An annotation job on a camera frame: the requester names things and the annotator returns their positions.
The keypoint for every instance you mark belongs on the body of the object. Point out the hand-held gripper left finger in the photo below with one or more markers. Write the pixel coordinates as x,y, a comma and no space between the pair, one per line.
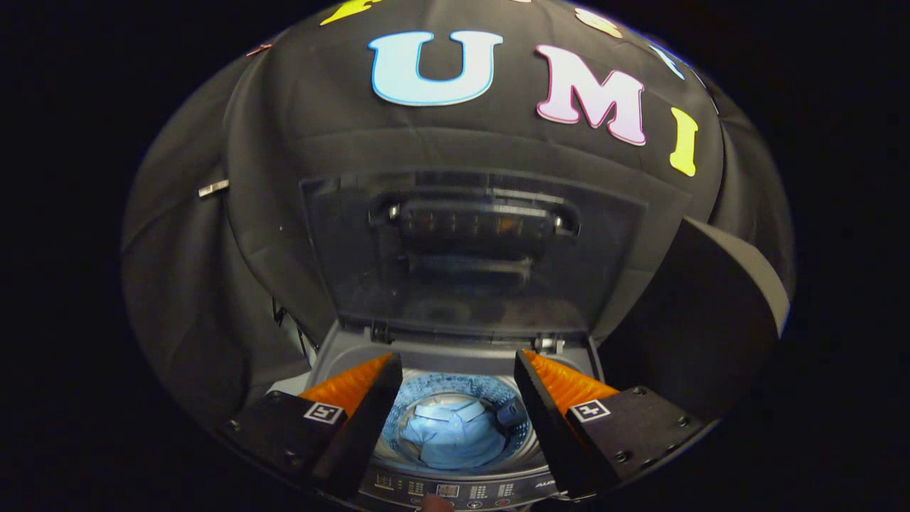
362,427

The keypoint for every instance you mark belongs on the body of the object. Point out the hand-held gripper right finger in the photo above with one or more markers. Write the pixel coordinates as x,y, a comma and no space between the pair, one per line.
544,419

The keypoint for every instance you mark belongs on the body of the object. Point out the light blue polo shirt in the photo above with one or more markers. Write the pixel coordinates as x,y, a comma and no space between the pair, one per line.
455,434

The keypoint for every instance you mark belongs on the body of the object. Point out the grey washing machine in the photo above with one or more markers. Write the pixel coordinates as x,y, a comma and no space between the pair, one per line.
455,359

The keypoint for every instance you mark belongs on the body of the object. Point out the beige cabinet with dark top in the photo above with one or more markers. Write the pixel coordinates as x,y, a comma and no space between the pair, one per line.
697,313

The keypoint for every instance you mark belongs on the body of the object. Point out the black backdrop cloth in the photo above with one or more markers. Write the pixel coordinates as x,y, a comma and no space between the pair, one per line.
284,178

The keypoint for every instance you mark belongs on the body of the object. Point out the small silver clip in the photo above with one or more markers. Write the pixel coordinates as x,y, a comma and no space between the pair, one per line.
213,188

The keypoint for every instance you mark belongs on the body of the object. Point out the small copper clip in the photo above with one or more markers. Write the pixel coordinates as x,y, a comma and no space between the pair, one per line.
259,49

